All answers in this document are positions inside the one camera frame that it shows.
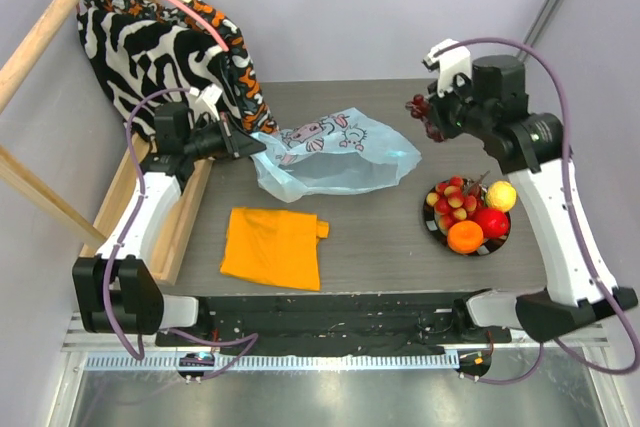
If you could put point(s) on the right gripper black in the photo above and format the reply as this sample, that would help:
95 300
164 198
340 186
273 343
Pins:
439 110

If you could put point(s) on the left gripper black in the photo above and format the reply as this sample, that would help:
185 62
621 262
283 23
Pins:
234 139

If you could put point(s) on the fake dark purple grape bunch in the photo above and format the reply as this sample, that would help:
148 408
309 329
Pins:
419 109

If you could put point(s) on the fake lychee bunch red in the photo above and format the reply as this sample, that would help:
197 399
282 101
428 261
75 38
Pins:
452 201

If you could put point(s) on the fake yellow lemon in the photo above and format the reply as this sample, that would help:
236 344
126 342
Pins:
501 196

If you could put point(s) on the light blue printed plastic bag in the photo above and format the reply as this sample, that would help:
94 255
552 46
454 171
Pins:
345 153

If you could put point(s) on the fake red apple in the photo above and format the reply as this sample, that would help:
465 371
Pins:
494 223

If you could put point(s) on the fake orange fruit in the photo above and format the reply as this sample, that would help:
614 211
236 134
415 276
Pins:
465 237

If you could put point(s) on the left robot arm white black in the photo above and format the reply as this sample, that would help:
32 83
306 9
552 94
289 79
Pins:
115 290

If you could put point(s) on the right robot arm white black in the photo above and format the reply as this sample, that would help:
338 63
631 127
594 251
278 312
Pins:
487 99

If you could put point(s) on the zebra pattern fabric bag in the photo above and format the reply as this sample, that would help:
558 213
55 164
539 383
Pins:
144 54

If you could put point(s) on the round plate with dark rim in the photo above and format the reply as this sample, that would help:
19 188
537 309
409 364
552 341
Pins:
489 246

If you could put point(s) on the orange folded cloth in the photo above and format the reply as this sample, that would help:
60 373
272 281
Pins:
274 248

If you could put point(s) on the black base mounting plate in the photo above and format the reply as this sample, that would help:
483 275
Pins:
430 317

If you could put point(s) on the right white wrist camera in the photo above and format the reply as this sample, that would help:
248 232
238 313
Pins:
448 60

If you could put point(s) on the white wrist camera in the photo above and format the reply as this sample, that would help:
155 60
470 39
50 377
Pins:
205 101
448 60

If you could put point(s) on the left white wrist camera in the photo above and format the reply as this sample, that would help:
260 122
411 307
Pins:
205 101

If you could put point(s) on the aluminium rail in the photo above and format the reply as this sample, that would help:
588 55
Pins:
343 353

